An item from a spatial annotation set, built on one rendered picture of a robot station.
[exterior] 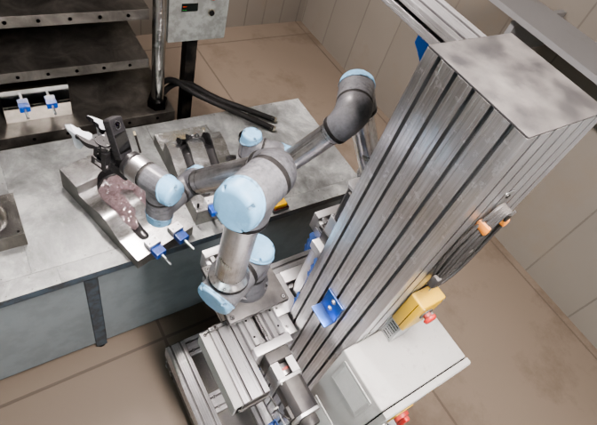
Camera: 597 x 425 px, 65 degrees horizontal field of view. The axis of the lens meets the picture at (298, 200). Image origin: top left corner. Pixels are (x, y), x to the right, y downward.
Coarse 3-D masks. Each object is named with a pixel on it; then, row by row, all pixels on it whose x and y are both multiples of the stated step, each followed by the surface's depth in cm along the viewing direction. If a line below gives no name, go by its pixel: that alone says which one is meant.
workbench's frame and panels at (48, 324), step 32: (288, 224) 234; (192, 256) 209; (288, 256) 265; (64, 288) 178; (96, 288) 189; (128, 288) 202; (160, 288) 217; (192, 288) 234; (0, 320) 173; (32, 320) 183; (64, 320) 195; (96, 320) 209; (128, 320) 225; (0, 352) 189; (32, 352) 202; (64, 352) 217
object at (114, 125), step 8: (104, 120) 119; (112, 120) 118; (120, 120) 120; (112, 128) 119; (120, 128) 121; (112, 136) 119; (120, 136) 121; (112, 144) 121; (120, 144) 122; (128, 144) 124; (120, 152) 122; (128, 152) 124
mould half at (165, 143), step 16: (192, 128) 222; (208, 128) 224; (160, 144) 210; (176, 144) 202; (192, 144) 205; (224, 144) 211; (176, 160) 199; (208, 160) 206; (224, 160) 209; (176, 176) 200; (192, 208) 192
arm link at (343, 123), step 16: (352, 96) 138; (368, 96) 140; (336, 112) 139; (352, 112) 137; (368, 112) 139; (320, 128) 144; (336, 128) 139; (352, 128) 139; (304, 144) 148; (320, 144) 145; (304, 160) 151
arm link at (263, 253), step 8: (256, 240) 141; (264, 240) 142; (256, 248) 138; (264, 248) 139; (272, 248) 141; (256, 256) 136; (264, 256) 137; (272, 256) 139; (256, 264) 137; (264, 264) 138; (256, 272) 137; (264, 272) 141; (256, 280) 138
